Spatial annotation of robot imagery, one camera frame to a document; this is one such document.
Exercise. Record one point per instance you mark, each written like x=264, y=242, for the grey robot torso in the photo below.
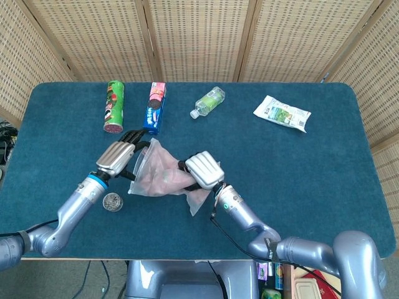
x=174, y=280

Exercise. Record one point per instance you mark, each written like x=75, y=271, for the transparent plastic zip bag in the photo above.
x=146, y=162

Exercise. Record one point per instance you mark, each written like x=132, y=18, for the red flat box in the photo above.
x=321, y=285

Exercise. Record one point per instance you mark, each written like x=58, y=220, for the blue cookie box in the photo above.
x=155, y=109

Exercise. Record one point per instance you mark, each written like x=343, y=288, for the beige plastic container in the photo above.
x=307, y=289

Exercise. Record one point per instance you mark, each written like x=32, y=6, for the colourful bottles under table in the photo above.
x=271, y=277

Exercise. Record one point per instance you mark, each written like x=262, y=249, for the green chips can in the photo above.
x=114, y=106

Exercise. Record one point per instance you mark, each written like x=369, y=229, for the clear bottle green label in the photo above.
x=209, y=101

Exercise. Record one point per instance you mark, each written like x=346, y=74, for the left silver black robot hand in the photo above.
x=115, y=157

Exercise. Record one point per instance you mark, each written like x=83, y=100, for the white green snack pouch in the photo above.
x=282, y=113

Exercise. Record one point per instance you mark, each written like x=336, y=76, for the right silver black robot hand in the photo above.
x=205, y=169

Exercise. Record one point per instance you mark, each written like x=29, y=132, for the clear paper clip container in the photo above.
x=113, y=202

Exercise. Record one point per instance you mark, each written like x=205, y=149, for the pink floral cloth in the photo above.
x=162, y=177

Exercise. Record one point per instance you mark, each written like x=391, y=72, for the teal felt table cover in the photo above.
x=280, y=174

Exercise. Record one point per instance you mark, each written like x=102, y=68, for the wicker folding screen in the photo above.
x=202, y=37

